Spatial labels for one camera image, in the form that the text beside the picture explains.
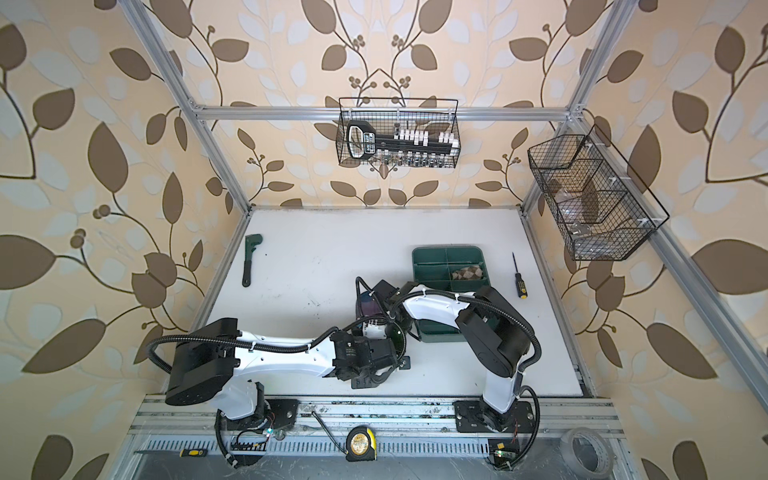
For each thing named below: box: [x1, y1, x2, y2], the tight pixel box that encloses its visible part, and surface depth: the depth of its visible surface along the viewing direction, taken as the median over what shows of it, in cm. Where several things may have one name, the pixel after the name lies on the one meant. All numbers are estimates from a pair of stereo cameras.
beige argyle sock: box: [451, 265, 483, 280], surface depth 96 cm
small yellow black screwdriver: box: [179, 448, 209, 458], surface depth 71 cm
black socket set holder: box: [346, 120, 459, 160], surface depth 84 cm
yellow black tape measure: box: [345, 425, 377, 462], surface depth 69 cm
